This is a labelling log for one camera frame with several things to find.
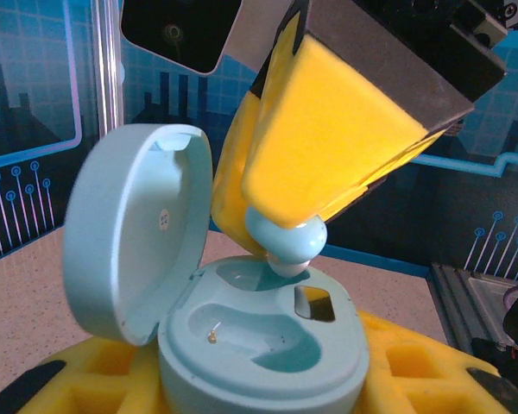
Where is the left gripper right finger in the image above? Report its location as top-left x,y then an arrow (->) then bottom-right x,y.
356,309 -> 518,414

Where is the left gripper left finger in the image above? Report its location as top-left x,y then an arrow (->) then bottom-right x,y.
0,334 -> 167,414

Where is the light blue earbud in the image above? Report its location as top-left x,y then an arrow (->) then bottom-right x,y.
244,205 -> 329,278

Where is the light blue charging case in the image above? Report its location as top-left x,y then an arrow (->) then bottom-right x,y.
61,123 -> 371,414

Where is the aluminium front rail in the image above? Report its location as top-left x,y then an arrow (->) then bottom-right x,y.
428,261 -> 518,359

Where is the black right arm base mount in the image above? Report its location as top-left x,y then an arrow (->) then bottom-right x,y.
470,337 -> 518,392

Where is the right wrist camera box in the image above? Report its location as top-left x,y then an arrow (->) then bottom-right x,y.
119,0 -> 295,78

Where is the aluminium right frame post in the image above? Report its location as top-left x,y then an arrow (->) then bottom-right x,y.
89,0 -> 125,141

